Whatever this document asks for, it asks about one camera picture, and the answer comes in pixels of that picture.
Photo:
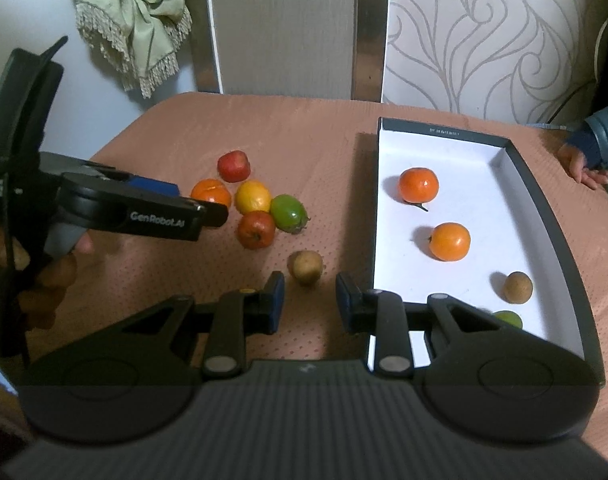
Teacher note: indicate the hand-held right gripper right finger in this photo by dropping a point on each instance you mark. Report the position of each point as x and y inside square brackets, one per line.
[345, 305]

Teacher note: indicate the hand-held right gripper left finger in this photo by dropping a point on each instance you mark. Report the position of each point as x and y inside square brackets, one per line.
[279, 302]

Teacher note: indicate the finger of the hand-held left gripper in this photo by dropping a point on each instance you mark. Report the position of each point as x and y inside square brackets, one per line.
[153, 187]
[216, 215]

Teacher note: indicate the orange tangerine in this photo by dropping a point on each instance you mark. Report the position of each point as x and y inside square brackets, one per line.
[418, 185]
[211, 191]

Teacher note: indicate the yellow-orange lemon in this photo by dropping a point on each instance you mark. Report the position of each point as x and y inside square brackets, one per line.
[253, 197]

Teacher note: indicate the bright red apple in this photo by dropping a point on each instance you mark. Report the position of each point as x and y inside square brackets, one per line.
[256, 230]

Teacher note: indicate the brown kiwi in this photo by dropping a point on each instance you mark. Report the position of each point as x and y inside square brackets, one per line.
[305, 266]
[518, 287]

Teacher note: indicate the crimson apple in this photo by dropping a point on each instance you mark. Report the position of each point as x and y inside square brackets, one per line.
[233, 166]

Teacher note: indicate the green guava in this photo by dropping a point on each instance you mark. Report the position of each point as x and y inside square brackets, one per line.
[288, 211]

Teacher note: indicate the pale orange citrus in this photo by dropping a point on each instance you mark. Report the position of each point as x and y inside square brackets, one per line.
[450, 241]

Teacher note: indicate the black box with white inside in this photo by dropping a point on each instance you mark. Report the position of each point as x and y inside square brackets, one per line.
[484, 285]

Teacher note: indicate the small green lime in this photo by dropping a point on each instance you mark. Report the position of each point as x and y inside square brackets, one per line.
[509, 319]

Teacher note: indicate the another person's forearm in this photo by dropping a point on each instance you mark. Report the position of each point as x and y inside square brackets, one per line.
[606, 132]

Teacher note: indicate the person's left hand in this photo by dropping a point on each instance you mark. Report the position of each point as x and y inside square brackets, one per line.
[48, 300]

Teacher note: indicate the peach perforated tablecloth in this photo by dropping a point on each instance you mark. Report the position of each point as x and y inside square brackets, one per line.
[183, 135]

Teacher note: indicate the chrome trim strip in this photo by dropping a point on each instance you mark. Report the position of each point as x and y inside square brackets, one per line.
[203, 60]
[371, 30]

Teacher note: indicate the green fringed cloth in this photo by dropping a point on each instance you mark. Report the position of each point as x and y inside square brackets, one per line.
[133, 10]

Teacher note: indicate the beige textured panel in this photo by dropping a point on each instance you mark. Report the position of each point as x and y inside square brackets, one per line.
[284, 25]

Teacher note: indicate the white swirl-patterned panel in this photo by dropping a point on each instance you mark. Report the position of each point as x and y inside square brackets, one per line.
[484, 35]

